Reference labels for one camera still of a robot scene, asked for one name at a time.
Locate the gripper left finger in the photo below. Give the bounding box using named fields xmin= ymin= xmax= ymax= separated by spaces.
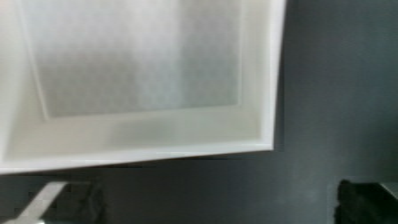
xmin=10 ymin=181 xmax=105 ymax=224

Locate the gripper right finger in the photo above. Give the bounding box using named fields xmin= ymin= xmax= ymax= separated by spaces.
xmin=336 ymin=179 xmax=398 ymax=224

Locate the white drawer box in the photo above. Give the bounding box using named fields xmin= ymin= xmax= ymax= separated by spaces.
xmin=0 ymin=0 xmax=286 ymax=175

